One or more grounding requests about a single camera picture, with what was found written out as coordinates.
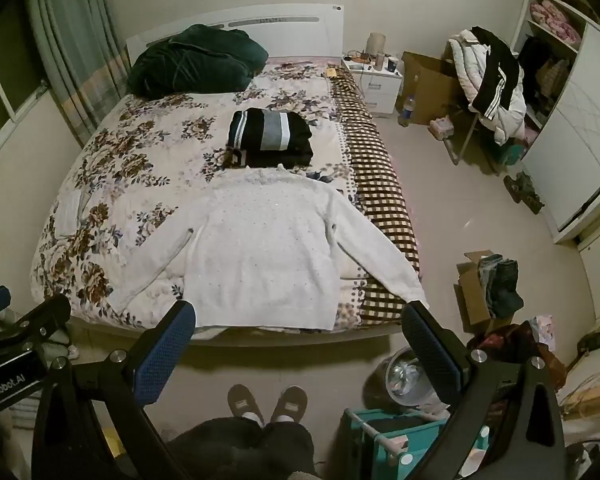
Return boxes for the black grey striped folded sweater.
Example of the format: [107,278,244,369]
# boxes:
[219,108,315,170]

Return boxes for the white nightstand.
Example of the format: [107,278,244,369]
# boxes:
[341,55,405,120]

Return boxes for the person's slipper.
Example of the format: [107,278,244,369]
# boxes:
[227,384,266,428]
[270,385,308,423]

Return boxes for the red patterned cloth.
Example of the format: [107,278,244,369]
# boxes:
[467,322,568,396]

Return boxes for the white puffer jacket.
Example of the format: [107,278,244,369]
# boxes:
[447,30,528,146]

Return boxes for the large cardboard box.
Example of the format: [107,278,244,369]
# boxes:
[394,51,473,126]

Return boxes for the dark shoe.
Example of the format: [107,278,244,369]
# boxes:
[522,182,545,213]
[504,172,531,203]

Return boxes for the small white cloth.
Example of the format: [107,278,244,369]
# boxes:
[55,192,83,236]

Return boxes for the person's left slipper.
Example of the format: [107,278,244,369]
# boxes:
[227,384,266,428]

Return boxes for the floral plaid-edged blanket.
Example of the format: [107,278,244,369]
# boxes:
[30,57,426,333]

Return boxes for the dark folded jeans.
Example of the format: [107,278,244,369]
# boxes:
[477,255,525,318]

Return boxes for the person's black pants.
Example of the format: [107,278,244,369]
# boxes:
[167,416,316,480]

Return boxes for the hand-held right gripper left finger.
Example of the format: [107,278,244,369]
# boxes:
[31,301,197,480]

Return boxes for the small cardboard box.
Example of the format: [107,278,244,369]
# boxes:
[455,250,512,333]

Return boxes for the pink tissue pack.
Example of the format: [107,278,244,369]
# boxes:
[429,116,455,140]

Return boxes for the white wardrobe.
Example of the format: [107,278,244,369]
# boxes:
[510,0,600,246]

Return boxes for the black white-striped jacket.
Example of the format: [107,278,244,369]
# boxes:
[470,26,523,118]

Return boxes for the pink floral bag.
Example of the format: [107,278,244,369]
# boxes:
[530,315,556,351]

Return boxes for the dark green quilt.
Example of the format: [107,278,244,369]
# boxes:
[129,24,270,98]

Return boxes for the dark hanging clothes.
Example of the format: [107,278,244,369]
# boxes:
[517,35,571,106]

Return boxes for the teal plastic basket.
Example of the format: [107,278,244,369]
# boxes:
[344,406,491,480]

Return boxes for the metal folding chair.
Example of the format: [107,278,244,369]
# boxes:
[442,110,501,167]

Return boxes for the green grey curtain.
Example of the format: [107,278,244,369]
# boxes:
[22,0,131,146]

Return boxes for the pink folded bedding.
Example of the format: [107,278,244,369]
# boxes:
[530,0,581,43]

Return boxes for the white knit sweater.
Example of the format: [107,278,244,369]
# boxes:
[111,164,428,333]

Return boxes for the white trash bin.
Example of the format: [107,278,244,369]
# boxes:
[385,346,451,408]

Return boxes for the person's right slipper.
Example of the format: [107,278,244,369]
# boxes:
[270,385,308,423]

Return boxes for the window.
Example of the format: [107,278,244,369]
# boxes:
[0,0,51,161]

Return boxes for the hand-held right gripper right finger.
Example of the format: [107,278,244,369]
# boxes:
[402,300,567,480]

